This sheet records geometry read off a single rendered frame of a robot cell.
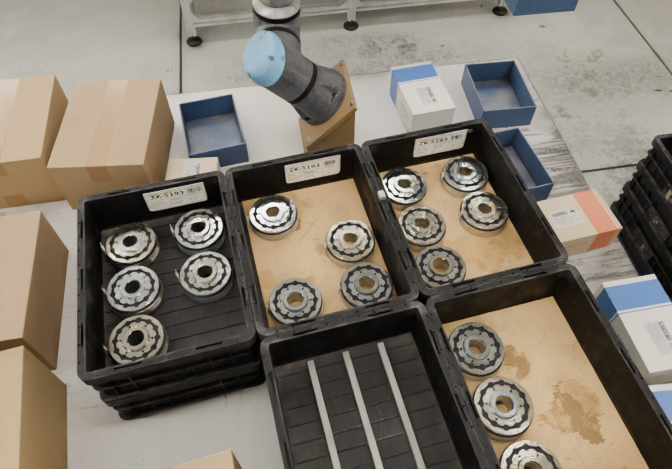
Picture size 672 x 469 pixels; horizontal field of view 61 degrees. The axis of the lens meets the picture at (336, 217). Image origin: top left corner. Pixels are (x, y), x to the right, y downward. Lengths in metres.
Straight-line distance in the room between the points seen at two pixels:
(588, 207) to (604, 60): 1.87
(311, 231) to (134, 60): 2.07
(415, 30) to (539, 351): 2.31
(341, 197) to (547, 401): 0.59
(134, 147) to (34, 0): 2.44
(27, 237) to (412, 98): 0.99
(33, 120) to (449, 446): 1.20
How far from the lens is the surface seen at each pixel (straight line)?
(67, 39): 3.40
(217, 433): 1.20
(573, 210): 1.44
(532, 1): 1.43
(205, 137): 1.62
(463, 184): 1.30
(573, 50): 3.26
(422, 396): 1.07
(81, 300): 1.12
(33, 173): 1.53
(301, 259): 1.19
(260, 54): 1.36
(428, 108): 1.56
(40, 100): 1.63
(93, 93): 1.60
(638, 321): 1.31
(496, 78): 1.82
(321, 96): 1.40
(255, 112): 1.67
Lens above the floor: 1.83
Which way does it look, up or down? 54 degrees down
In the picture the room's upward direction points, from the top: straight up
